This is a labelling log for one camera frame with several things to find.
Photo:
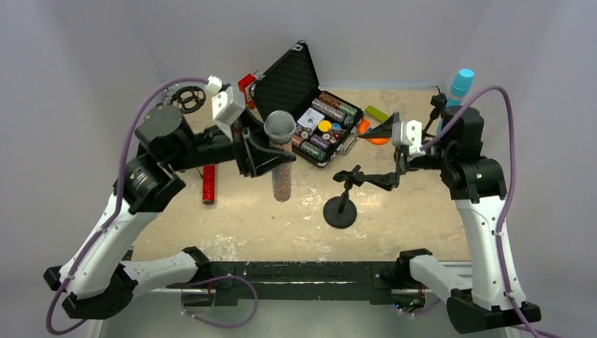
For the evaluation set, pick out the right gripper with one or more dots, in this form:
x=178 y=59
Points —
x=400 y=162

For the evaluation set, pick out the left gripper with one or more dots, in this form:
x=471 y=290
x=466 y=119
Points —
x=243 y=152

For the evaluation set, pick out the silver glitter microphone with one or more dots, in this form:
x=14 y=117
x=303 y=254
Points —
x=280 y=127

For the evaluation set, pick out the black round-base mic stand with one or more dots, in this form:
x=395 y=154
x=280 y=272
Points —
x=340 y=212

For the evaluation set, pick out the tripod stand with shock mount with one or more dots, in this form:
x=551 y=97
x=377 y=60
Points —
x=188 y=98

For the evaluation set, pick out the blue microphone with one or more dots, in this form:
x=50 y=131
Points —
x=460 y=86

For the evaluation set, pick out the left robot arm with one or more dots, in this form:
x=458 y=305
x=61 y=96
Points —
x=97 y=283

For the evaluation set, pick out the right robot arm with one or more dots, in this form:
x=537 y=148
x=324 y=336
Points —
x=492 y=298

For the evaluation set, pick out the orange curved toy track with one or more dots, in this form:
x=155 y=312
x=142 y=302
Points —
x=377 y=135

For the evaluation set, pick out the green toy brick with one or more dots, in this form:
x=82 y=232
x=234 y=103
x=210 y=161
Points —
x=377 y=114

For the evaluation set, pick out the red microphone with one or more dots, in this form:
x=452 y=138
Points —
x=208 y=190

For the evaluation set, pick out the white card deck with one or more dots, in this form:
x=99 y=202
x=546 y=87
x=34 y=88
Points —
x=310 y=119

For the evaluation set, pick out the yellow chip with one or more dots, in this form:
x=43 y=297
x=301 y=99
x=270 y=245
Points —
x=325 y=126

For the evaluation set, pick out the black poker chip case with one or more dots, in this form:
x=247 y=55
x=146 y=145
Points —
x=291 y=84

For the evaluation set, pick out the red toy block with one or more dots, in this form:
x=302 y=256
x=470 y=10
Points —
x=244 y=85

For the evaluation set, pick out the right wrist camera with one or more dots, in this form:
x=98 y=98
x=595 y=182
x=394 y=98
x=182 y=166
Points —
x=406 y=136

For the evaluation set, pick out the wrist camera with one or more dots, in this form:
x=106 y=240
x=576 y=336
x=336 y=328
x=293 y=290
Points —
x=406 y=136
x=227 y=104

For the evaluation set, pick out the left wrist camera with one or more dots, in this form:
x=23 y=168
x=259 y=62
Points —
x=227 y=104

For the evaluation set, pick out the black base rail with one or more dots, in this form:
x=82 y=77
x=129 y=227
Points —
x=374 y=282

